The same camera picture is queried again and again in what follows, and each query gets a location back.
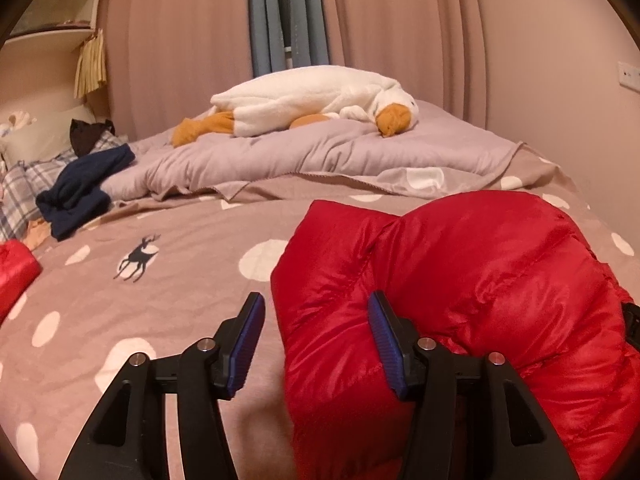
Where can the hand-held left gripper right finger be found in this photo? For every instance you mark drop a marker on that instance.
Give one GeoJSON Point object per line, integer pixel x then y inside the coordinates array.
{"type": "Point", "coordinates": [387, 347]}

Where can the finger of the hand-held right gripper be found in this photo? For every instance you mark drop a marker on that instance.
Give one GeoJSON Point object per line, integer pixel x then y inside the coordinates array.
{"type": "Point", "coordinates": [632, 325]}

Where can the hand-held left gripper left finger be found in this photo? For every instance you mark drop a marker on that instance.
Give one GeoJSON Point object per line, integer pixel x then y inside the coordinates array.
{"type": "Point", "coordinates": [246, 340]}

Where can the red down jacket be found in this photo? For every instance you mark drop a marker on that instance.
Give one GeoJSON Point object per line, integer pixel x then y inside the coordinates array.
{"type": "Point", "coordinates": [475, 270]}

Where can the polka dot bed cover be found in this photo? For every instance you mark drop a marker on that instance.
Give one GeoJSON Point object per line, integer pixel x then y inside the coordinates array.
{"type": "Point", "coordinates": [175, 300]}

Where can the lilac blanket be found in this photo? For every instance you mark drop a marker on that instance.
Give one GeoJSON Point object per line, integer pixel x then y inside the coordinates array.
{"type": "Point", "coordinates": [310, 155]}

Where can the navy garment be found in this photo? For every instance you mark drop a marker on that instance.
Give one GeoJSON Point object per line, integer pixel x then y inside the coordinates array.
{"type": "Point", "coordinates": [80, 190]}

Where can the peach cloth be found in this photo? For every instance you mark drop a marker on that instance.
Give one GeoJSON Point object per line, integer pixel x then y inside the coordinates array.
{"type": "Point", "coordinates": [37, 235]}

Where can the red cloth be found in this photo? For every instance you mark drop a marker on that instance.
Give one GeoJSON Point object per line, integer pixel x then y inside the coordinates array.
{"type": "Point", "coordinates": [15, 272]}

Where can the white goose plush toy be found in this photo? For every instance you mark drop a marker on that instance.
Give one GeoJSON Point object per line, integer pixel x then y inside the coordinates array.
{"type": "Point", "coordinates": [300, 97]}

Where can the dark brown cloth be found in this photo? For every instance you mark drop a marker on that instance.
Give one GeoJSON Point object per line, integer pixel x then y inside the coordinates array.
{"type": "Point", "coordinates": [87, 135]}

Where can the white pillow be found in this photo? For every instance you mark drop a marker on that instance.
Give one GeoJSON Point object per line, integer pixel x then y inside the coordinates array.
{"type": "Point", "coordinates": [45, 140]}

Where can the pink curtain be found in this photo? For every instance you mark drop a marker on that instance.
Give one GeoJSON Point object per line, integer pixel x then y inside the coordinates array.
{"type": "Point", "coordinates": [400, 25]}
{"type": "Point", "coordinates": [175, 40]}

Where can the yellow hanging tassel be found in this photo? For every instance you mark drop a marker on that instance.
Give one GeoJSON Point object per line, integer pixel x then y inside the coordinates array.
{"type": "Point", "coordinates": [90, 67]}

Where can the small floral cloth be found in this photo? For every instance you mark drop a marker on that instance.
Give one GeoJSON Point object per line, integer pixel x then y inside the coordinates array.
{"type": "Point", "coordinates": [17, 122]}

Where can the blue-grey curtain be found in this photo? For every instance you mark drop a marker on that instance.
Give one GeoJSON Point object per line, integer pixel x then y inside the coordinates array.
{"type": "Point", "coordinates": [267, 20]}

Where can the white wall socket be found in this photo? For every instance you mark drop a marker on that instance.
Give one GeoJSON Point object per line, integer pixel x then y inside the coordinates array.
{"type": "Point", "coordinates": [630, 75]}

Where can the white wall shelf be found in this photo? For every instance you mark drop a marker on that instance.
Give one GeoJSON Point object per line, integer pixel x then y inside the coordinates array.
{"type": "Point", "coordinates": [50, 35]}

